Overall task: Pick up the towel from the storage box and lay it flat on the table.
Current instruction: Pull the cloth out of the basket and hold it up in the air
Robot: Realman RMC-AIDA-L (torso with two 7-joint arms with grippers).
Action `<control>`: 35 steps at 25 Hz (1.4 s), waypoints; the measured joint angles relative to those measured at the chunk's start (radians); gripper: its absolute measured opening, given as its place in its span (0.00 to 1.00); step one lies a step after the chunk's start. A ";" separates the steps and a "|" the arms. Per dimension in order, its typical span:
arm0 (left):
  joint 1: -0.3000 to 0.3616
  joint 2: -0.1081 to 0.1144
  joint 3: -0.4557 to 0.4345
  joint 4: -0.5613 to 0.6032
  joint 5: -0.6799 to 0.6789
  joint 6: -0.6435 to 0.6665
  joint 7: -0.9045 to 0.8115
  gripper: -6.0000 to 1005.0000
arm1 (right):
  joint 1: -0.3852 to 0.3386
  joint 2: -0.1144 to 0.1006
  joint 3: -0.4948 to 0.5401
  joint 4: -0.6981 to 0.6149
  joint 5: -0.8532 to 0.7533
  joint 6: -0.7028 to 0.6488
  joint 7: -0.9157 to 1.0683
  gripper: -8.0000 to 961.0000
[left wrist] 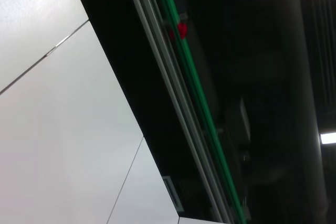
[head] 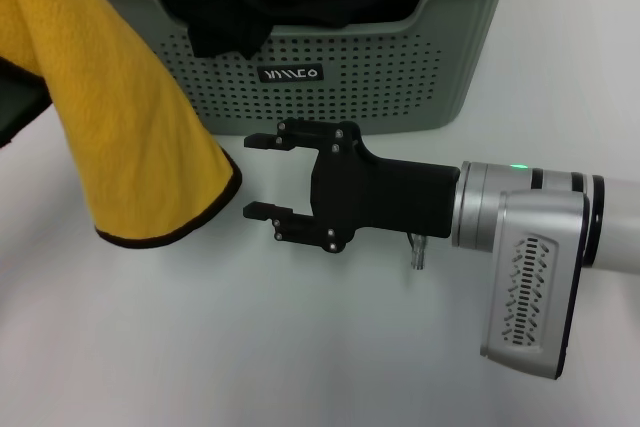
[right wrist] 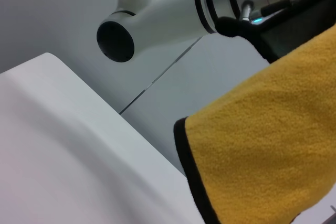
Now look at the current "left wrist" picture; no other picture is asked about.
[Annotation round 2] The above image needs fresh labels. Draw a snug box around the green strip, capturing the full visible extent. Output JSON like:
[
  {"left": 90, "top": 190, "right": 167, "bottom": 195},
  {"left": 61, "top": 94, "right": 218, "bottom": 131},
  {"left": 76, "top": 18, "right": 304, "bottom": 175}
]
[{"left": 151, "top": 0, "right": 250, "bottom": 224}]

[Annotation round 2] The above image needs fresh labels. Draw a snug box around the white ceiling light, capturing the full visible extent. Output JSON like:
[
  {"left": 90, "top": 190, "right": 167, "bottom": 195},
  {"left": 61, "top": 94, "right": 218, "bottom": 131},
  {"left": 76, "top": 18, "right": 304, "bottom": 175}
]
[{"left": 319, "top": 132, "right": 336, "bottom": 145}]

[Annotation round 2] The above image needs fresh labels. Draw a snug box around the grey metal rail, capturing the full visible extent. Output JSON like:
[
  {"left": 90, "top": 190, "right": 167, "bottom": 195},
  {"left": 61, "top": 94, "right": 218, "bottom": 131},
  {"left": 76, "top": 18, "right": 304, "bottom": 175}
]
[{"left": 122, "top": 0, "right": 237, "bottom": 224}]

